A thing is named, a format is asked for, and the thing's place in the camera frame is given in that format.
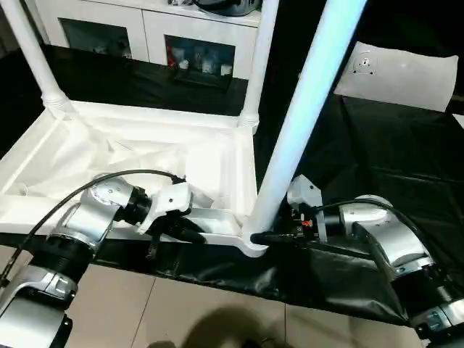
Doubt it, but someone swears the black work mat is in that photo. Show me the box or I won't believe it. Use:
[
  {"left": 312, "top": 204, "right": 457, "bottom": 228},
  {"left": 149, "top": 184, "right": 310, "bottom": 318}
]
[{"left": 0, "top": 43, "right": 464, "bottom": 327}]

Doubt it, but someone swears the grey bag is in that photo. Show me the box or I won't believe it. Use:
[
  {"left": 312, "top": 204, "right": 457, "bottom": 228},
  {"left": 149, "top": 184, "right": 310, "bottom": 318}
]
[{"left": 191, "top": 0, "right": 263, "bottom": 18}]

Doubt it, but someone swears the white glass-door cabinet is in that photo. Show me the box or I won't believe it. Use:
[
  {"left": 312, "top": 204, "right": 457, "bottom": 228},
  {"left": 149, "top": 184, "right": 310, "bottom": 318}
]
[{"left": 33, "top": 0, "right": 281, "bottom": 81}]

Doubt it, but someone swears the white flat panel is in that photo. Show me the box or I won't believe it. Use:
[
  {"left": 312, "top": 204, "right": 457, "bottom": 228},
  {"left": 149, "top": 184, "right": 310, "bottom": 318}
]
[{"left": 333, "top": 41, "right": 460, "bottom": 114}]

